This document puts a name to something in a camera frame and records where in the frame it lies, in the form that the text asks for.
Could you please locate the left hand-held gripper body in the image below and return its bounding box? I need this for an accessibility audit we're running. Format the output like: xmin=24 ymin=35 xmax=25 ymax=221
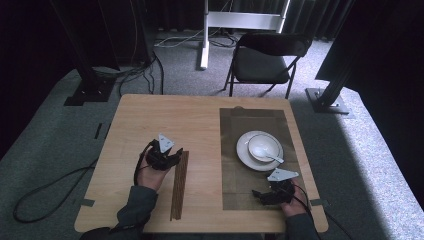
xmin=145 ymin=132 xmax=178 ymax=171

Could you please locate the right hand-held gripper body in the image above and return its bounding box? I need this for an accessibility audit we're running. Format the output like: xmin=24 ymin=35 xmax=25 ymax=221
xmin=266 ymin=168 xmax=300 ymax=206

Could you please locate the bundle of brown chopsticks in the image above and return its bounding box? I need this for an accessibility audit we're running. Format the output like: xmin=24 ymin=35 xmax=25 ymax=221
xmin=169 ymin=150 xmax=190 ymax=222

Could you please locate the white round plate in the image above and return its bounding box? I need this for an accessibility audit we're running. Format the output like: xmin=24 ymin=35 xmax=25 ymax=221
xmin=236 ymin=130 xmax=285 ymax=173

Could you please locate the person's left hand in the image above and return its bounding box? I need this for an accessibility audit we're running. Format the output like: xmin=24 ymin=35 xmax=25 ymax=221
xmin=136 ymin=155 xmax=170 ymax=192

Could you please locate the person's right hand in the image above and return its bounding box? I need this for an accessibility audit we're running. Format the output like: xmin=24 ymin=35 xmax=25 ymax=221
xmin=280 ymin=178 xmax=310 ymax=218

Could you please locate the white ceramic spoon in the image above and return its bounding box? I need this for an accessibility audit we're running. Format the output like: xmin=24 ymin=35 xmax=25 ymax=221
xmin=254 ymin=145 xmax=286 ymax=165

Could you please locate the brown woven placemat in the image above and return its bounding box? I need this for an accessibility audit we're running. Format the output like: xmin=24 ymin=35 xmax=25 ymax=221
xmin=219 ymin=107 xmax=306 ymax=211

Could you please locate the white bowl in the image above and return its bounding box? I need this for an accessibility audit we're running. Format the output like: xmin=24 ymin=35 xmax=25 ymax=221
xmin=247 ymin=133 xmax=282 ymax=164

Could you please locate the grey tape piece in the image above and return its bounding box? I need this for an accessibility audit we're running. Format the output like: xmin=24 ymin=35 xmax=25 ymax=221
xmin=74 ymin=198 xmax=96 ymax=208
xmin=309 ymin=198 xmax=332 ymax=207

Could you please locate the black metal stand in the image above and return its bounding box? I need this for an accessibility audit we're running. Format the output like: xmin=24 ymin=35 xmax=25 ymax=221
xmin=49 ymin=0 xmax=116 ymax=107
xmin=305 ymin=0 xmax=355 ymax=116

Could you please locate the person's dark clothed leg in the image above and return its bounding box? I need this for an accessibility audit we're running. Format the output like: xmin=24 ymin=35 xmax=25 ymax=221
xmin=79 ymin=227 xmax=116 ymax=240

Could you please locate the black folding chair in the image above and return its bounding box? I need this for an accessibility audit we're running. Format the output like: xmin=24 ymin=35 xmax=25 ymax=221
xmin=223 ymin=31 xmax=314 ymax=100

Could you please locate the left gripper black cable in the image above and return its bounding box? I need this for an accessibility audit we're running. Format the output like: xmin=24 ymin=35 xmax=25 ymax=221
xmin=133 ymin=139 xmax=158 ymax=187

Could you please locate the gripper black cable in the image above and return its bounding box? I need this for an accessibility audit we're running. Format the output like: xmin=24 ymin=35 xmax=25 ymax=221
xmin=133 ymin=139 xmax=158 ymax=187
xmin=292 ymin=183 xmax=355 ymax=240

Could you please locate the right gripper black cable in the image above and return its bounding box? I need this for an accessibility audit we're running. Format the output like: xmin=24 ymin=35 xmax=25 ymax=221
xmin=292 ymin=183 xmax=355 ymax=240

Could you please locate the bundle of black floor cables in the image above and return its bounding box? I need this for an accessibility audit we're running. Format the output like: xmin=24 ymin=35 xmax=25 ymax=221
xmin=93 ymin=49 xmax=165 ymax=96

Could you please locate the white floor cable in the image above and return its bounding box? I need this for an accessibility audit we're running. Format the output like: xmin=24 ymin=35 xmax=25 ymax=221
xmin=154 ymin=29 xmax=205 ymax=48

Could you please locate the thick black floor cable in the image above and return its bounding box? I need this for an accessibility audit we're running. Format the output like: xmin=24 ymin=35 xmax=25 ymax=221
xmin=12 ymin=159 xmax=100 ymax=224

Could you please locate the white metal stand frame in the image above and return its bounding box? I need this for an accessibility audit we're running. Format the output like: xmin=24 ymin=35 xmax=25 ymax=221
xmin=199 ymin=0 xmax=292 ymax=71

